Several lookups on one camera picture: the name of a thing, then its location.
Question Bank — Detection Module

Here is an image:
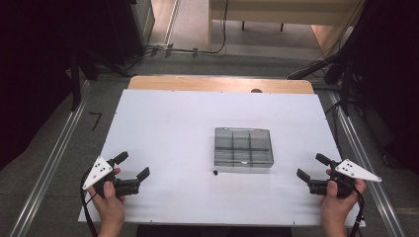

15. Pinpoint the person's right hand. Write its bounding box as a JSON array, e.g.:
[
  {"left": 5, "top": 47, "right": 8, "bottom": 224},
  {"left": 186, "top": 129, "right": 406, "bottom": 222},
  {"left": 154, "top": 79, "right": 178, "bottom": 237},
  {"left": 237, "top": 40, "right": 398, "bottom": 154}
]
[{"left": 320, "top": 168, "right": 368, "bottom": 225}]

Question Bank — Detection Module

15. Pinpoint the white board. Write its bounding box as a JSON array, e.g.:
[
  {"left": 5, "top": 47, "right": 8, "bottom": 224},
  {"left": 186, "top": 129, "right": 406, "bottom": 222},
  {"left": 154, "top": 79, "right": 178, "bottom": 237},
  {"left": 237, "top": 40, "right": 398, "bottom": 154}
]
[{"left": 77, "top": 89, "right": 367, "bottom": 228}]

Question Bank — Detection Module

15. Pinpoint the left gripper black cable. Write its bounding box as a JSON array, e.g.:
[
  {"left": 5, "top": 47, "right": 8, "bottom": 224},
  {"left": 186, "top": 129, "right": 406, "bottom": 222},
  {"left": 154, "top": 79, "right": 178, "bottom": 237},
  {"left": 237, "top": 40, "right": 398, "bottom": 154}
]
[{"left": 79, "top": 169, "right": 100, "bottom": 237}]

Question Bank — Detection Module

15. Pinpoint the clear plastic compartment box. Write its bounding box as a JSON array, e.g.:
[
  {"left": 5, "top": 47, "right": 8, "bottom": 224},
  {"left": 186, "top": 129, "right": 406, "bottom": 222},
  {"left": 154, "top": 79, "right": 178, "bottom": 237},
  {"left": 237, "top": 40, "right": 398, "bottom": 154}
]
[{"left": 213, "top": 126, "right": 275, "bottom": 174}]

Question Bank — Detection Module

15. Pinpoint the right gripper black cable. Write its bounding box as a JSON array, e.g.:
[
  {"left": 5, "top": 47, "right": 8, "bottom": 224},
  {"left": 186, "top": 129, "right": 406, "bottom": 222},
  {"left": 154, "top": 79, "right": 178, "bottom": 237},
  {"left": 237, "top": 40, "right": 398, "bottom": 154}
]
[{"left": 348, "top": 186, "right": 366, "bottom": 237}]

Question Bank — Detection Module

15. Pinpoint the beige cabinet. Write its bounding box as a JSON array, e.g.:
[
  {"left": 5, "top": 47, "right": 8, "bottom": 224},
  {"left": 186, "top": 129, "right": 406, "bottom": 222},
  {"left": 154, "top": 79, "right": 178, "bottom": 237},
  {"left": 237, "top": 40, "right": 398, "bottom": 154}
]
[{"left": 208, "top": 0, "right": 365, "bottom": 52}]

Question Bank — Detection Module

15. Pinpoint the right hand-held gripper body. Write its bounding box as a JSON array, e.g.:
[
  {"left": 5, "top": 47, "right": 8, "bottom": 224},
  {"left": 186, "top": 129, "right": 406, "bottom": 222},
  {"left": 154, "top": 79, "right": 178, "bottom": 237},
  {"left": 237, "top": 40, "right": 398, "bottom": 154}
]
[{"left": 308, "top": 158, "right": 383, "bottom": 198}]

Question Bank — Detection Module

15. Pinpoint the black metal stand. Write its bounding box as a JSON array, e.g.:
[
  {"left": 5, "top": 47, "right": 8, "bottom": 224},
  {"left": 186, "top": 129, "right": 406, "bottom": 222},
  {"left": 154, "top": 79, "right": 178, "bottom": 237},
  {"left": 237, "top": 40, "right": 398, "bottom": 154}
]
[
  {"left": 67, "top": 48, "right": 100, "bottom": 112},
  {"left": 286, "top": 48, "right": 355, "bottom": 117}
]

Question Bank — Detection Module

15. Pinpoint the thin black floor cable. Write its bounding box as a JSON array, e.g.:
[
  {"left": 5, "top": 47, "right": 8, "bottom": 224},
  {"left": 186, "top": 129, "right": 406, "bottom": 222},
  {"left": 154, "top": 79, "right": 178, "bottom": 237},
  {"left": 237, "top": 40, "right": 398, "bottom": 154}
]
[{"left": 324, "top": 101, "right": 344, "bottom": 151}]

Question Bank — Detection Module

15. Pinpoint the metal floor rail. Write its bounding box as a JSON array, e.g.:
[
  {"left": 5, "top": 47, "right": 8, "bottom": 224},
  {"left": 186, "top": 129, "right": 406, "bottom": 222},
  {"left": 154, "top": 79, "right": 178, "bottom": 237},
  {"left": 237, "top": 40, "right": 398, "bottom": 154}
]
[
  {"left": 328, "top": 91, "right": 407, "bottom": 237},
  {"left": 9, "top": 79, "right": 92, "bottom": 237}
]

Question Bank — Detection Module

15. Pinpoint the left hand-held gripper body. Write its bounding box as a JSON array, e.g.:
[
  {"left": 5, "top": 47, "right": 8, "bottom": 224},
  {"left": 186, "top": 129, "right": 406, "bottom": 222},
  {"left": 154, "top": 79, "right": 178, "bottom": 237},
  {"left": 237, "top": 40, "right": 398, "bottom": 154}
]
[{"left": 82, "top": 156, "right": 141, "bottom": 198}]

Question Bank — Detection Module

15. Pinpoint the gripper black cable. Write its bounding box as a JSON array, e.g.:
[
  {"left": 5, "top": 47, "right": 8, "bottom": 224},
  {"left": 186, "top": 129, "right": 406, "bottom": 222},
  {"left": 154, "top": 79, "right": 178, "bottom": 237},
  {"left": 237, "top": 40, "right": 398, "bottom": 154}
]
[
  {"left": 348, "top": 186, "right": 366, "bottom": 237},
  {"left": 79, "top": 169, "right": 100, "bottom": 237}
]

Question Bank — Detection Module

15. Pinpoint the dark cabinet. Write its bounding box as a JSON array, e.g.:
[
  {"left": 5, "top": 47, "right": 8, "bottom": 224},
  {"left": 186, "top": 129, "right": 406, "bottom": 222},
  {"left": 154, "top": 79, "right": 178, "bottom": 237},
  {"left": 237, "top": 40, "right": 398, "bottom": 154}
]
[{"left": 107, "top": 0, "right": 156, "bottom": 66}]

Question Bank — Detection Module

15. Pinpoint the black hanging cable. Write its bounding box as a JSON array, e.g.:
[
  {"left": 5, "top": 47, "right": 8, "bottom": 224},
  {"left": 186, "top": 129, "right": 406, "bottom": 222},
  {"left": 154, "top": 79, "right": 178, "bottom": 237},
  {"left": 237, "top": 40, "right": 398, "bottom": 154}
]
[{"left": 197, "top": 0, "right": 230, "bottom": 55}]

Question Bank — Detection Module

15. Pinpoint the black curtain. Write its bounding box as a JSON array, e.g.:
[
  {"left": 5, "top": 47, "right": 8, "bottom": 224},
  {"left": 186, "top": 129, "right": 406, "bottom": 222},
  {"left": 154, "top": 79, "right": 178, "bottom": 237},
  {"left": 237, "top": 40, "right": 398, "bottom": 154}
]
[
  {"left": 342, "top": 0, "right": 419, "bottom": 176},
  {"left": 0, "top": 0, "right": 113, "bottom": 171}
]

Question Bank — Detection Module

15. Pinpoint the wooden table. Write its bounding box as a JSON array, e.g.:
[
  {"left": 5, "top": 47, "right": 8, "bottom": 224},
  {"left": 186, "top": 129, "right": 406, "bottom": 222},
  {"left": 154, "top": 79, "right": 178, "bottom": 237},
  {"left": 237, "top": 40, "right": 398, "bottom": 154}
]
[{"left": 126, "top": 75, "right": 315, "bottom": 95}]

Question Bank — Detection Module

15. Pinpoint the person's left hand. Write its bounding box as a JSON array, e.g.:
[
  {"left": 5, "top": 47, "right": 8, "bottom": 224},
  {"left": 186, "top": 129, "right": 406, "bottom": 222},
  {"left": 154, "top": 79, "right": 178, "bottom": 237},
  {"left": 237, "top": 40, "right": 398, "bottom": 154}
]
[{"left": 87, "top": 167, "right": 126, "bottom": 226}]

